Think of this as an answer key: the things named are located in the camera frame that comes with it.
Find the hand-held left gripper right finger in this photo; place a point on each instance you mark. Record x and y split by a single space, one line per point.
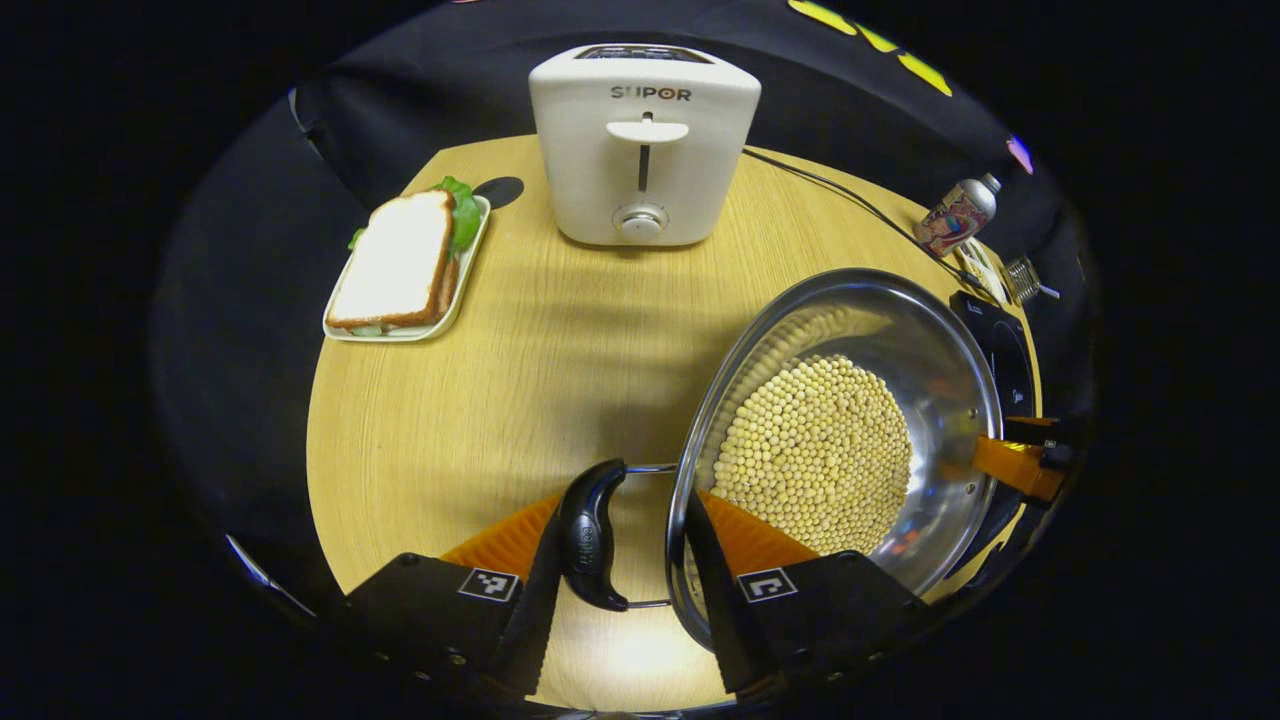
725 610

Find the sandwich with lettuce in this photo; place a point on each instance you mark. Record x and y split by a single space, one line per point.
395 260

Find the pile of soybeans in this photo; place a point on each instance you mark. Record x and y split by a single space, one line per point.
820 450

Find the dark round table grommet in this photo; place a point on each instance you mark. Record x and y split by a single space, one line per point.
497 190

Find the white rectangular plate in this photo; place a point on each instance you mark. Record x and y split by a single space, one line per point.
390 334

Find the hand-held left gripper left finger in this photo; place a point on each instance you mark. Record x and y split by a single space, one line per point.
525 620

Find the white toaster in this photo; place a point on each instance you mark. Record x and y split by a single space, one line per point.
580 160

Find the black induction cooktop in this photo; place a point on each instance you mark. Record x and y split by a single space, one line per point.
1005 350

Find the silver bottle with colourful label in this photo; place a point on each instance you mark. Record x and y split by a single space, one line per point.
955 215

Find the white divided dish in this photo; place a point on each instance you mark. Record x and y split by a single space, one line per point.
985 270

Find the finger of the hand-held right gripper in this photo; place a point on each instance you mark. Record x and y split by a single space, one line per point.
1035 430
1015 465

